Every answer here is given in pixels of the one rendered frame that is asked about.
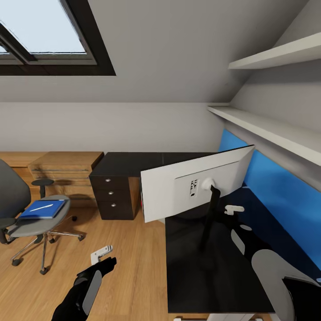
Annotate swivel chair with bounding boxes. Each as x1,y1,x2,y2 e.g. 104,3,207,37
0,159,84,275

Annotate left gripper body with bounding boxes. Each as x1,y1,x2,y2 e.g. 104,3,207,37
94,257,114,278

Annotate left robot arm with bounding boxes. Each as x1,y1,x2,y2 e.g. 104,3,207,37
51,245,117,321

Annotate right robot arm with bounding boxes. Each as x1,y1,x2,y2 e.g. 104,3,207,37
210,205,321,321

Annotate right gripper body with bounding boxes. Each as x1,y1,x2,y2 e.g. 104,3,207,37
214,211,239,228

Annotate monitor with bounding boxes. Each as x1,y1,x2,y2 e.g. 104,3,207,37
140,144,256,229

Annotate folder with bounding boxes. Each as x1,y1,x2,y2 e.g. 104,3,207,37
18,200,65,219

